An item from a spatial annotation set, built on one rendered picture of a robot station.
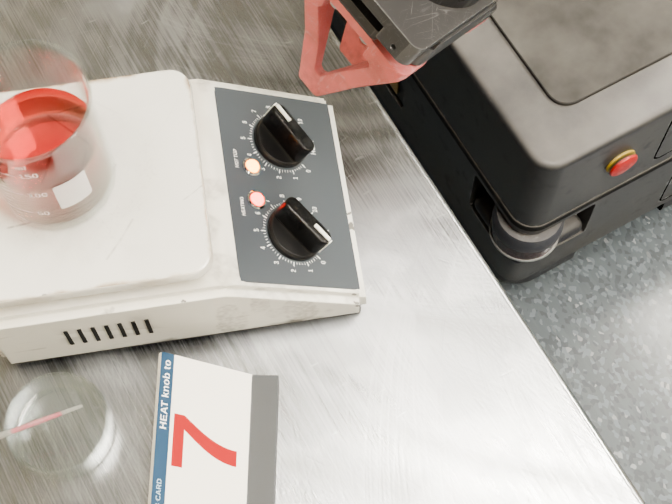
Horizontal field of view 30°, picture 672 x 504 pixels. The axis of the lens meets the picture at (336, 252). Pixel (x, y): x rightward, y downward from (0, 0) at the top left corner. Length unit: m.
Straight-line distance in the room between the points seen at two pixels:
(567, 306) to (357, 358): 0.86
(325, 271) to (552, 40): 0.64
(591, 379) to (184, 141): 0.93
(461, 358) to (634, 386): 0.83
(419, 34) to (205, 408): 0.24
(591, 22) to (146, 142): 0.70
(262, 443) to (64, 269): 0.14
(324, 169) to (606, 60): 0.60
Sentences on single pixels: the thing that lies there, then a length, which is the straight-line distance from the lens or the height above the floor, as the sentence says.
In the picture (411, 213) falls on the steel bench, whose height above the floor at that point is 0.75.
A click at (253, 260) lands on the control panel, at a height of 0.81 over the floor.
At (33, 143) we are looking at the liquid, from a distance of 0.62.
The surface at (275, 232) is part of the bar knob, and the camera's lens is 0.66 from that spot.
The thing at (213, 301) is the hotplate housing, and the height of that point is 0.81.
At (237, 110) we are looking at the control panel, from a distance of 0.69.
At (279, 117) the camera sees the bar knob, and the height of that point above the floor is 0.82.
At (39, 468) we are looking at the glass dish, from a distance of 0.68.
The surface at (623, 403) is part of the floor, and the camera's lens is 1.51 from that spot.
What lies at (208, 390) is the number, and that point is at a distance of 0.67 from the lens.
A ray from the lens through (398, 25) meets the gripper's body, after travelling 0.54.
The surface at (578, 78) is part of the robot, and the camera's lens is 1.24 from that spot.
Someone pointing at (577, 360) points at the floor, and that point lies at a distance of 1.51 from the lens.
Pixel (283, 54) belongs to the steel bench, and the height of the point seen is 0.75.
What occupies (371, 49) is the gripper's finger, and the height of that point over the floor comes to 0.93.
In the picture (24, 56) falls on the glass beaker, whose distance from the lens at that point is 0.61.
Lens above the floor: 1.41
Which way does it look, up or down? 67 degrees down
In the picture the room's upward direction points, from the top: 1 degrees counter-clockwise
